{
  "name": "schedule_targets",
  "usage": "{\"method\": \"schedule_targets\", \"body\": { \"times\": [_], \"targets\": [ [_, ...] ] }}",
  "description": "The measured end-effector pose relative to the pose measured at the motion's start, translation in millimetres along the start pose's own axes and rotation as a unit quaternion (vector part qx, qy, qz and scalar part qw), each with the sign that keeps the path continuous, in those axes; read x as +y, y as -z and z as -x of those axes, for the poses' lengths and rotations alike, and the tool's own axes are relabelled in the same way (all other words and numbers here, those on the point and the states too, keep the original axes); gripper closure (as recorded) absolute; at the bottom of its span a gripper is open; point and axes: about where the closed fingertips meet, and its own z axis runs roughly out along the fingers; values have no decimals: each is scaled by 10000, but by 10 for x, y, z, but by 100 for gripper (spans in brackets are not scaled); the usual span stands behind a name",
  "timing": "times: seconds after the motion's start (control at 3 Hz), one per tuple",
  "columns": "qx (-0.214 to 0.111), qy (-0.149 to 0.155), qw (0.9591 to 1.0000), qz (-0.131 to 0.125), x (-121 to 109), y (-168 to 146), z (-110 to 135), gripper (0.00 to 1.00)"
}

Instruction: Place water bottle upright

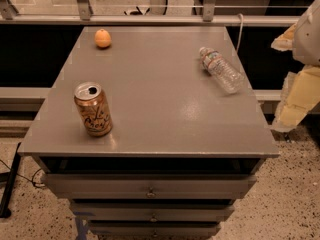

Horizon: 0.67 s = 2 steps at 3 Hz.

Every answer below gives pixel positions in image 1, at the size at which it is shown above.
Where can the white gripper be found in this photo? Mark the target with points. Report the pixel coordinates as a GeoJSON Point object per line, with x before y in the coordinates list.
{"type": "Point", "coordinates": [309, 37]}

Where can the clear plastic water bottle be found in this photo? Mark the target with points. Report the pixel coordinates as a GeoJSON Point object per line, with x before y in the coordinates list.
{"type": "Point", "coordinates": [229, 78]}

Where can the grey metal drawer cabinet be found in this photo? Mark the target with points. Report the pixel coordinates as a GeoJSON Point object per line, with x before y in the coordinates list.
{"type": "Point", "coordinates": [180, 151]}

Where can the orange fruit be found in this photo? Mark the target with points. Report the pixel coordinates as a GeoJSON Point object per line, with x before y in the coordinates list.
{"type": "Point", "coordinates": [102, 38]}

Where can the orange LaCroix soda can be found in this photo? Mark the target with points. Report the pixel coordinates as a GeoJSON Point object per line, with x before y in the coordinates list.
{"type": "Point", "coordinates": [92, 105]}

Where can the black floor stand leg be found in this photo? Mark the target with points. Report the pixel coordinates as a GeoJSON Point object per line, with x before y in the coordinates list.
{"type": "Point", "coordinates": [8, 179]}

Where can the metal railing frame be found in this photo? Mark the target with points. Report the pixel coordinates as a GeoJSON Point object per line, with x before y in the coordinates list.
{"type": "Point", "coordinates": [81, 12]}

